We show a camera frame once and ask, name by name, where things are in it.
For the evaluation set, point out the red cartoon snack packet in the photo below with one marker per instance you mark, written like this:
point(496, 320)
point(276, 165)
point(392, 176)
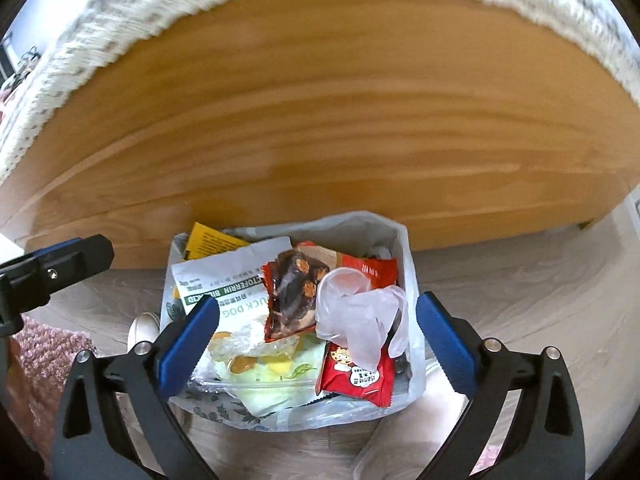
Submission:
point(355, 380)

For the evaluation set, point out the clutter of bags and boxes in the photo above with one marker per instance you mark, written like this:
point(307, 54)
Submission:
point(22, 60)

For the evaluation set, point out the plain red snack packet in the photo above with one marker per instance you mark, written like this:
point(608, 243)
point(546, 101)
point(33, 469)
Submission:
point(365, 267)

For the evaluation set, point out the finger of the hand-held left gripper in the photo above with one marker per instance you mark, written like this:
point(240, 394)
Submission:
point(80, 260)
point(45, 251)

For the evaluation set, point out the floral bin with clear liner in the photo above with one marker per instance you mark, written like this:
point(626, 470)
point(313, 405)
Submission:
point(400, 240)

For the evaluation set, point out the translucent disposable glove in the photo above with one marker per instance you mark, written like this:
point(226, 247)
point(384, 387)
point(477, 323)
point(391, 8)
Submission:
point(350, 320)

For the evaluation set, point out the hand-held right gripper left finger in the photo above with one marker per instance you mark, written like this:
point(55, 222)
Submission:
point(187, 345)

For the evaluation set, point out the white pouch green print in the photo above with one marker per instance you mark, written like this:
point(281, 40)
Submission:
point(225, 270)

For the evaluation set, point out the wooden bed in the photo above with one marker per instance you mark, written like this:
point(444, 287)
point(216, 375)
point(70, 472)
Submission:
point(300, 110)

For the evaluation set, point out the yellow snack packet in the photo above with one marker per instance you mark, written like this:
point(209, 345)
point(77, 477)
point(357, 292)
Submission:
point(210, 240)

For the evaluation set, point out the brown red snack packet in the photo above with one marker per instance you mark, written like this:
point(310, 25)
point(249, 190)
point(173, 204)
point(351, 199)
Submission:
point(295, 300)

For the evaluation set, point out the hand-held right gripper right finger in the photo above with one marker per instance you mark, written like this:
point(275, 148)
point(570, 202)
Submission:
point(447, 345)

